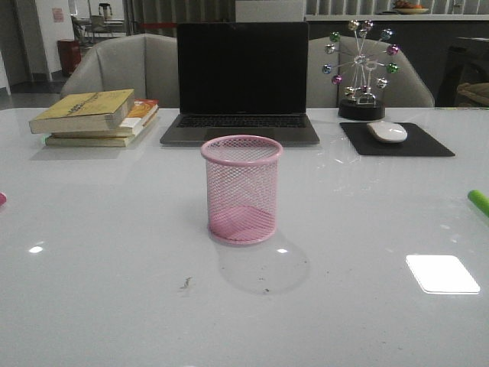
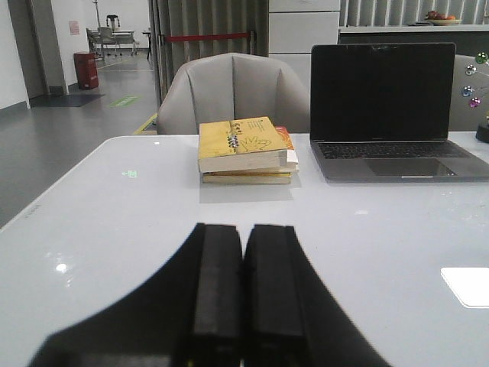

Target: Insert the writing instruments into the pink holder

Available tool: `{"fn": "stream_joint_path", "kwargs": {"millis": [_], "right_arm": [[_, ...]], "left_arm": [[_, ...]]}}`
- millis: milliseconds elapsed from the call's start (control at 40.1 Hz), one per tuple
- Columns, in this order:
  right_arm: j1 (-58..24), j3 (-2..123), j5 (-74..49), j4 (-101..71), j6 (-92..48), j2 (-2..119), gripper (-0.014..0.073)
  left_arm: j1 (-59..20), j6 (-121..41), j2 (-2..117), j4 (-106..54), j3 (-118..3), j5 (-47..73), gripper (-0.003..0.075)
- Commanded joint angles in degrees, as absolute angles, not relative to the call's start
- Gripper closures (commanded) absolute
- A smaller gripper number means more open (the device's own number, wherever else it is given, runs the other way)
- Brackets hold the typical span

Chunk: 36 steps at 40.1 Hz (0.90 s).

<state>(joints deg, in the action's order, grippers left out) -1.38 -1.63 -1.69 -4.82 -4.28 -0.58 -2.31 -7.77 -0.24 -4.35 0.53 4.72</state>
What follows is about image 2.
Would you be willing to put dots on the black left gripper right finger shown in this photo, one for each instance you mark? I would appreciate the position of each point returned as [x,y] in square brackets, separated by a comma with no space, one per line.
[290,317]

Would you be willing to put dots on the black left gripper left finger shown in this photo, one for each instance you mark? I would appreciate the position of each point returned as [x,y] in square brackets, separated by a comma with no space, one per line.
[188,313]

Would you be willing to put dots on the yellow bottom book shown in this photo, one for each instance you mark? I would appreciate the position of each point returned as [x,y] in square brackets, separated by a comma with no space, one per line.
[246,178]

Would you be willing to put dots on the yellow book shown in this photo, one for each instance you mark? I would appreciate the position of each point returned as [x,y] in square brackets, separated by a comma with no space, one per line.
[246,178]
[241,144]

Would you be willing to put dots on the orange white middle book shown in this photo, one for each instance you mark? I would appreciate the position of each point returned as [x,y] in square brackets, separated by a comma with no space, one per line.
[292,159]

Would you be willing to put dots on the yellow top book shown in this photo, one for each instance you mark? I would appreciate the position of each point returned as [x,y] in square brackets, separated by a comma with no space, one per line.
[241,144]

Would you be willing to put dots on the grey open laptop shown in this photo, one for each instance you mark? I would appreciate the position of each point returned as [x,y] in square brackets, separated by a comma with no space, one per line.
[380,113]

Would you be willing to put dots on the grey left armchair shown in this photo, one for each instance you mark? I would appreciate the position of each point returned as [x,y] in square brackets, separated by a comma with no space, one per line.
[233,86]

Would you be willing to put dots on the red bin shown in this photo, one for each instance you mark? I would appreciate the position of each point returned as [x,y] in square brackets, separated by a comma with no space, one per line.
[86,72]

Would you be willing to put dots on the red barrier belt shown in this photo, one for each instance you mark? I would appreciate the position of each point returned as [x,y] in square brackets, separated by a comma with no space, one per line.
[208,37]

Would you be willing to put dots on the distant table with chairs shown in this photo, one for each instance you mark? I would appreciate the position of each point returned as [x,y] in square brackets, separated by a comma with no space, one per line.
[108,40]

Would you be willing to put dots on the ferris wheel desk ornament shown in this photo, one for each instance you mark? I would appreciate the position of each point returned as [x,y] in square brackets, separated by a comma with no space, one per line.
[482,132]

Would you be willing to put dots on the white cabinet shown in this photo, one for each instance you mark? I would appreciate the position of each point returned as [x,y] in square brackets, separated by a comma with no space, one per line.
[294,27]

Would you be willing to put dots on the fruit bowl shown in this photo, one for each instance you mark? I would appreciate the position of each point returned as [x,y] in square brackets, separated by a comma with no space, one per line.
[441,19]

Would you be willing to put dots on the pink wall notice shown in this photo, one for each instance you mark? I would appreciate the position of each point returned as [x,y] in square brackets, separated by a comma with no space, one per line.
[74,27]

